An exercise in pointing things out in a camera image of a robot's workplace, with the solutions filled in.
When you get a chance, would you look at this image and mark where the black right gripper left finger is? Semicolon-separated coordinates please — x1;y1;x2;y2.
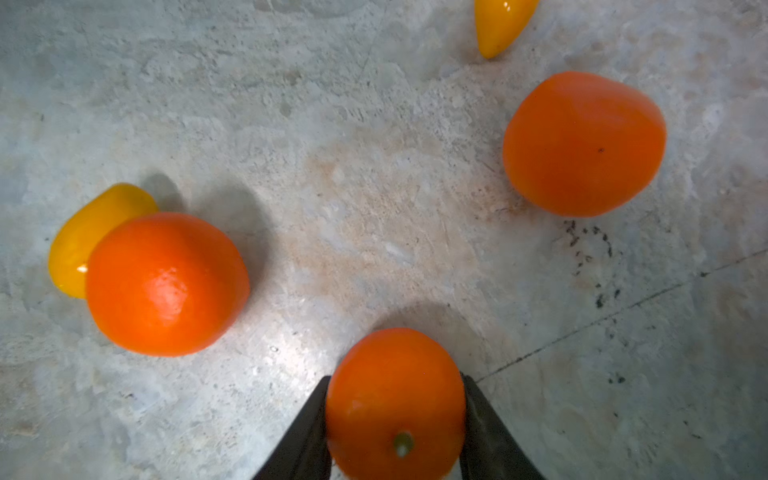
253;376;332;480

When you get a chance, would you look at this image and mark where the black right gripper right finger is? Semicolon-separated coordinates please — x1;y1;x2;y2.
459;374;544;480

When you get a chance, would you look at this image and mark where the orange tangerine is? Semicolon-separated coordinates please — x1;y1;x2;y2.
502;71;667;217
325;328;466;479
86;212;250;357

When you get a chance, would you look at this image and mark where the yellow kumquat by tangerine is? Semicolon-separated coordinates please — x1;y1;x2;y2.
48;183;159;299

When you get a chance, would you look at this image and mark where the yellow kumquat far left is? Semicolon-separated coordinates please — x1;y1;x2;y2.
474;0;539;59

